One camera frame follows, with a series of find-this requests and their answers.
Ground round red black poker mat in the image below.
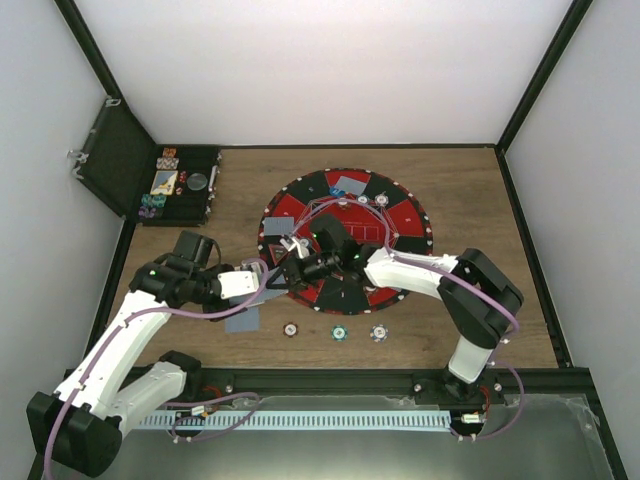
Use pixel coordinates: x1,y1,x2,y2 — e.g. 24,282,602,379
257,168,433,315

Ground black poker chip case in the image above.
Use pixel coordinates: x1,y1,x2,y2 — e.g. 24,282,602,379
68,97,222,227

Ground purple cable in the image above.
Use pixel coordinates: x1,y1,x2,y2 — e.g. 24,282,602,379
289,198,525,444
42,257,276,480

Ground clear round dealer button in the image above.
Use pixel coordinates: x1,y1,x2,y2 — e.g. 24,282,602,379
186,173,209,191

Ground dealt blue backed card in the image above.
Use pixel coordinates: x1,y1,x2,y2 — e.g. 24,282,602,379
224,307,260,334

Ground card deck in case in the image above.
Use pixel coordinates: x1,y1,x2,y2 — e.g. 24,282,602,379
149,170,178,196

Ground purple chip stack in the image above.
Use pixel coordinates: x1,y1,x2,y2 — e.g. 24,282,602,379
370,324,389,343

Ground chips in case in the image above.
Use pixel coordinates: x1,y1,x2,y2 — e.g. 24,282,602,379
138,147,180,219

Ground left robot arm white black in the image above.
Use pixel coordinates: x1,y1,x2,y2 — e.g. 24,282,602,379
26,231,270,479

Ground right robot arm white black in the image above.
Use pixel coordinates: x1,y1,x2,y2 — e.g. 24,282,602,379
267,214,524,403

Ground teal chip stack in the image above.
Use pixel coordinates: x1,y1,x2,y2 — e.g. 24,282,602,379
331,325,348,342

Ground triangular all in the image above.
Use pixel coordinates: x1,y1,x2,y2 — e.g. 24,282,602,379
269,244,288,265

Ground brown 100 chip stack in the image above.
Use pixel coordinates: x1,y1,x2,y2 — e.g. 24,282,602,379
283,323,299,338

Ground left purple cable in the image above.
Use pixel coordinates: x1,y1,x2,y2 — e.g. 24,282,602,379
42,257,276,480

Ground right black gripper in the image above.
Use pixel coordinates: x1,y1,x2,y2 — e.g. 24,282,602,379
268,250,341,291

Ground light blue slotted cable duct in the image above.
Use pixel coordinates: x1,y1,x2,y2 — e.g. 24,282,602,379
138,410,451,433

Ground blue small blind button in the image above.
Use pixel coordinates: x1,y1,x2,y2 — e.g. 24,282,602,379
329,186,343,198

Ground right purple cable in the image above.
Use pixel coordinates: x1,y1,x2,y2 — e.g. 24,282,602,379
289,198,525,444

